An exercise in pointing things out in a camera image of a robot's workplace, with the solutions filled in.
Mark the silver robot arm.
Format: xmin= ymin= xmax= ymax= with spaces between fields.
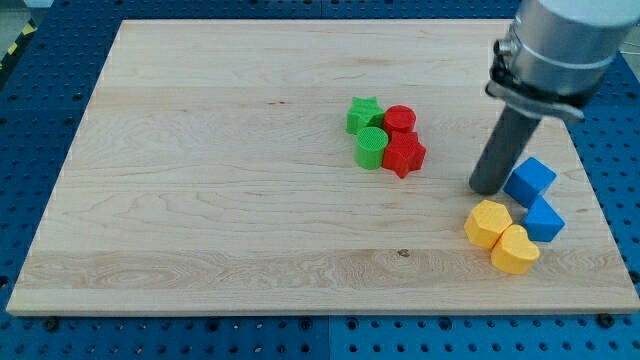
xmin=486 ymin=0 xmax=639 ymax=123

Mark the light wooden board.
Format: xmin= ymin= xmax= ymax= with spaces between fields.
xmin=7 ymin=20 xmax=639 ymax=317

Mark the yellow heart block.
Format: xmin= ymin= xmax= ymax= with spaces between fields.
xmin=490 ymin=225 xmax=541 ymax=275

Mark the green star block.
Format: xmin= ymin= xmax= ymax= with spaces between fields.
xmin=346 ymin=97 xmax=385 ymax=134

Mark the yellow hexagon block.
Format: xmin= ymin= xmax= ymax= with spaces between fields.
xmin=464 ymin=200 xmax=513 ymax=249

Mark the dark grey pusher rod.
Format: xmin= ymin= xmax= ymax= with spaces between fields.
xmin=469 ymin=106 xmax=542 ymax=195

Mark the green cylinder block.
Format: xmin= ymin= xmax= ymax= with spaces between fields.
xmin=354 ymin=127 xmax=389 ymax=170

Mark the blue cube block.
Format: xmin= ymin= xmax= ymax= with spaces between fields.
xmin=503 ymin=157 xmax=557 ymax=208

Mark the red cylinder block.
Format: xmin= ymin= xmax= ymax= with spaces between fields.
xmin=383 ymin=105 xmax=417 ymax=133

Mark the blue triangular block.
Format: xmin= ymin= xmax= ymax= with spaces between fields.
xmin=522 ymin=196 xmax=566 ymax=242

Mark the red star block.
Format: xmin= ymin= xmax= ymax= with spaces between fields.
xmin=382 ymin=131 xmax=427 ymax=178

